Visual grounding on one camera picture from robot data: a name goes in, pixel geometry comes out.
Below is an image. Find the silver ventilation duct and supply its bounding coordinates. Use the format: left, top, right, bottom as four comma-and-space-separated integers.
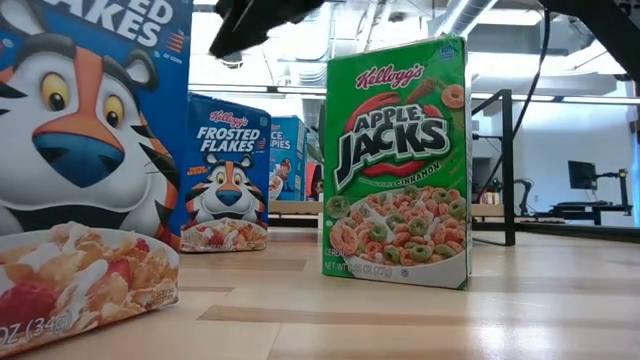
429, 0, 501, 39

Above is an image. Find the blue Rice Krispies cereal box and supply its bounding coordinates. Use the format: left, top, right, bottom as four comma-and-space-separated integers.
268, 114, 308, 202

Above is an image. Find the person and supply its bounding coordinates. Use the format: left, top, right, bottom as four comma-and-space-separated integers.
309, 163, 325, 201

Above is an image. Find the long ceiling light strip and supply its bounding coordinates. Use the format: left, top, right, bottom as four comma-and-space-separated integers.
188, 83, 640, 106

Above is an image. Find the long black cable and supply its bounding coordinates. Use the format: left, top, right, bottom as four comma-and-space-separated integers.
472, 8, 551, 204

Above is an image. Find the blue Frosted Flakes cereal box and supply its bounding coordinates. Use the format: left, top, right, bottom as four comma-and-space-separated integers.
0, 0, 195, 359
179, 92, 274, 255

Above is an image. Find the black monitor on arm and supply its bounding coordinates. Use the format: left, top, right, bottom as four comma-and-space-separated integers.
568, 160, 597, 190

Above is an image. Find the black desk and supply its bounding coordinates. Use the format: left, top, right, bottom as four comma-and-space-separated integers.
535, 199, 634, 226

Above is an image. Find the green Apple Jacks cereal box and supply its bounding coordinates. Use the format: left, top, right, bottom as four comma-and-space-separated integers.
321, 33, 474, 292

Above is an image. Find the black ceiling dome fixture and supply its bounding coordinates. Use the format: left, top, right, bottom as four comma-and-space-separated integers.
219, 49, 245, 70

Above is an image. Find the black table frame rail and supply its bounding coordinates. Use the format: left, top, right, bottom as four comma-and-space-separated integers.
469, 219, 640, 245

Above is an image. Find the wooden shelf with black frame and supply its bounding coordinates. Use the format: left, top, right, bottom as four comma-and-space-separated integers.
268, 88, 516, 247

